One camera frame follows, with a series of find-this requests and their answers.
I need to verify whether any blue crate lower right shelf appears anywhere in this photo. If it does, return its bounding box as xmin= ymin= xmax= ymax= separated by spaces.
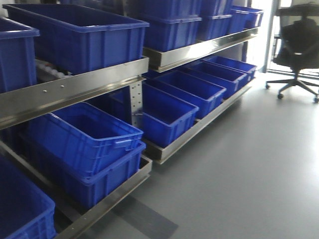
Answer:
xmin=138 ymin=83 xmax=199 ymax=148

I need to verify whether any blue nested crate lower shelf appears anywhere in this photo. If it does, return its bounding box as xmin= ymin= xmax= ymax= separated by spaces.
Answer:
xmin=26 ymin=102 xmax=143 ymax=177

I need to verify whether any blue crate upper right shelf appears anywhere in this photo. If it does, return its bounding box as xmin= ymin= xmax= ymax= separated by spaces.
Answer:
xmin=129 ymin=13 xmax=202 ymax=52

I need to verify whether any large blue crate upper shelf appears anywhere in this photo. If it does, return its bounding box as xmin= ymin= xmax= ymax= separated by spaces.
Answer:
xmin=3 ymin=4 xmax=149 ymax=74

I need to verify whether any steel storage shelf rack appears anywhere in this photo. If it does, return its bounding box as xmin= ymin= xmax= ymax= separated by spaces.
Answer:
xmin=0 ymin=56 xmax=152 ymax=239

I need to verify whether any steel storage rack right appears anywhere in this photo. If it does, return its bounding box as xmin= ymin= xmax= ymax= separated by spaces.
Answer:
xmin=142 ymin=27 xmax=259 ymax=164

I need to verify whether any blue crate under nested crate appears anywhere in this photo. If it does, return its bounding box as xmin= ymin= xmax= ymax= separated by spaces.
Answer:
xmin=20 ymin=134 xmax=146 ymax=209

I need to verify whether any blue crate far left upper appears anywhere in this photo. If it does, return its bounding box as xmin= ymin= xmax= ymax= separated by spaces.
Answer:
xmin=0 ymin=17 xmax=40 ymax=93

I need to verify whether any black office chair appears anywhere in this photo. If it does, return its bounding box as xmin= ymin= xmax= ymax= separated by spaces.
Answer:
xmin=265 ymin=2 xmax=319 ymax=104

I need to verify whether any blue crate bottom left corner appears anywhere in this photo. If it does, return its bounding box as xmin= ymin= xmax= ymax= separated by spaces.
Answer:
xmin=0 ymin=156 xmax=56 ymax=239

